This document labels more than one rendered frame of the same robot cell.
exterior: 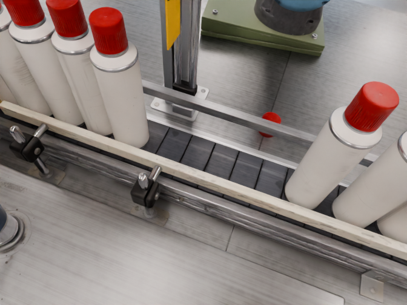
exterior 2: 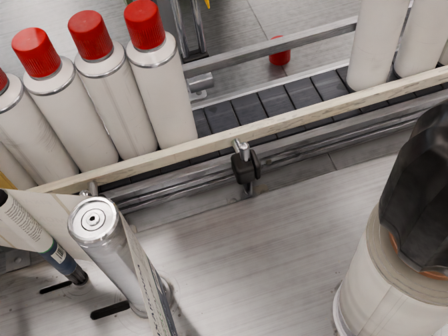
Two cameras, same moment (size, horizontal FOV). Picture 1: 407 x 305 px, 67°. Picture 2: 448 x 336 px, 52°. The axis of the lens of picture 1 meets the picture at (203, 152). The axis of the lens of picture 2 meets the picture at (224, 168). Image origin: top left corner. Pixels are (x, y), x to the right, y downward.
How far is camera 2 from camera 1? 24 cm
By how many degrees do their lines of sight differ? 13
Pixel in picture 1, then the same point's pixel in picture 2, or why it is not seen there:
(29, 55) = (63, 105)
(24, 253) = (187, 297)
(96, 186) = (176, 213)
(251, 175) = (311, 96)
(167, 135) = (208, 116)
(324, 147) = (378, 11)
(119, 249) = (265, 231)
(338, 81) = not seen: outside the picture
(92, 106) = (137, 125)
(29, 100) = (58, 169)
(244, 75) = (213, 24)
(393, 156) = not seen: outside the picture
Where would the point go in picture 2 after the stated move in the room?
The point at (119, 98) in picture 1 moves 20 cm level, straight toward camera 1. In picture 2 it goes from (175, 90) to (349, 175)
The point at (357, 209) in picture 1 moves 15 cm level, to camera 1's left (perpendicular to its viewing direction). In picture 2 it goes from (423, 54) to (325, 109)
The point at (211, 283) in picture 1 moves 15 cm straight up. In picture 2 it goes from (362, 196) to (390, 113)
